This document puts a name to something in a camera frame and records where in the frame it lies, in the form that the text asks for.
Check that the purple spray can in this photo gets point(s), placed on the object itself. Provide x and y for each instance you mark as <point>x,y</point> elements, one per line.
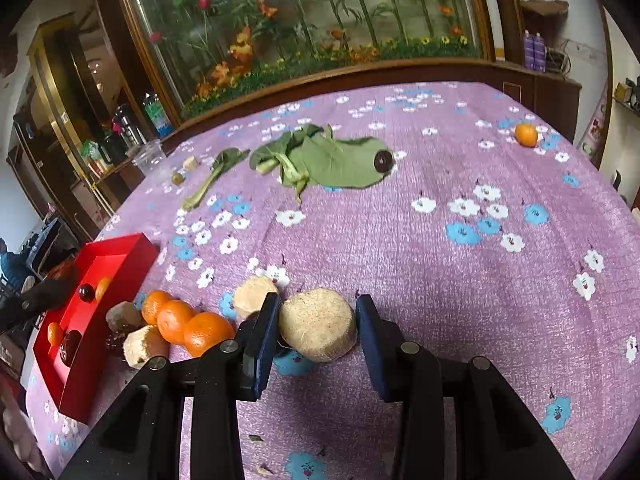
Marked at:
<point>539,52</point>
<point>527,50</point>

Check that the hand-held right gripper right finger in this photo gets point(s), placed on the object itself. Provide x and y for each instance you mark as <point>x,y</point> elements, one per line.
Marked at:
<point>372,350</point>

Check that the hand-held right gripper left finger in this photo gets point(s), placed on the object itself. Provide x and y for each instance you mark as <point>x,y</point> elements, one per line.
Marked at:
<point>262,350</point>

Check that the large round beige root chunk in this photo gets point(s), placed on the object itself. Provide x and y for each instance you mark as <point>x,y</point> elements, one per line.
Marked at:
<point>317,325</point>

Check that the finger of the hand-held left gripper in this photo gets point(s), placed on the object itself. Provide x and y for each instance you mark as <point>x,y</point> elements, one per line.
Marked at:
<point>50,292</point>

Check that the clear plastic cup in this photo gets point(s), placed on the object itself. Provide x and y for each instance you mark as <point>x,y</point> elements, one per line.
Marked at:
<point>148,156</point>

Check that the wooden side cabinet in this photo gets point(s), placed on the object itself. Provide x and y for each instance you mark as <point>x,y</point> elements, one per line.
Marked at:
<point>115,185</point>

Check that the purple floral tablecloth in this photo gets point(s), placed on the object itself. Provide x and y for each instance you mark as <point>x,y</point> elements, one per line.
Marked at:
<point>400,260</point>

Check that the dark wooden cabinet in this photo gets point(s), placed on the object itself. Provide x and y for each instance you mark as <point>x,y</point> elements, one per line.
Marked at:
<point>555,100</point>

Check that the brownish root chunk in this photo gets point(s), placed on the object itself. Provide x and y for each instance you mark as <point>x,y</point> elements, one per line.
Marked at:
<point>122,316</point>

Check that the red tray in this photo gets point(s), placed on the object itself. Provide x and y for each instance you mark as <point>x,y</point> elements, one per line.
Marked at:
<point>85,325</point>

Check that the black jug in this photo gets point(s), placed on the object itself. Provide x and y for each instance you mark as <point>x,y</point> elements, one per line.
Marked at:
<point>112,149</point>

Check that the dark plum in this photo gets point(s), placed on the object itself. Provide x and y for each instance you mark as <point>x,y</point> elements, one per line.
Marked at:
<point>86,292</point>
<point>384,161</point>

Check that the orange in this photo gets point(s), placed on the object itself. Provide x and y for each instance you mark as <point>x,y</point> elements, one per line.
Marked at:
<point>207,334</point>
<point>152,305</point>
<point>103,288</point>
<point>175,321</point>
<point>54,334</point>
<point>526,135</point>

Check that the steel thermos jug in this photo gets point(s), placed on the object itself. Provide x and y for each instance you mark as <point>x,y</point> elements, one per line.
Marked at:
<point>127,127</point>

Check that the green bag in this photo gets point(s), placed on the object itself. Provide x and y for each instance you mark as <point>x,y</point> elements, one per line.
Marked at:
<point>89,151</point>

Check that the clear plastic bottle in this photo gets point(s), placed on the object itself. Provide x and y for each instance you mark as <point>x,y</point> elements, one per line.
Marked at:
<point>156,112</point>

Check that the small green fruit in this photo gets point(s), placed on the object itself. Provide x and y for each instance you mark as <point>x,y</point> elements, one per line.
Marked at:
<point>177,178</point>

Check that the small bok choy stalk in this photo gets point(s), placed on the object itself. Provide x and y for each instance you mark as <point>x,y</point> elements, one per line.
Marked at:
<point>210,180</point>

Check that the large bok choy leaf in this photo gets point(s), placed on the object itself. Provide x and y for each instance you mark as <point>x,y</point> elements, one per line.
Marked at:
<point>325,160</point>

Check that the small beige root chunk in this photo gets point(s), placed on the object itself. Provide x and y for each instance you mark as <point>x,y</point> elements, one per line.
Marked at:
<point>190,162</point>

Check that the glass artificial flower display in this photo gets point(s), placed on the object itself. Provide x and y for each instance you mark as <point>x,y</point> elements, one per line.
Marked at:
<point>300,25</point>

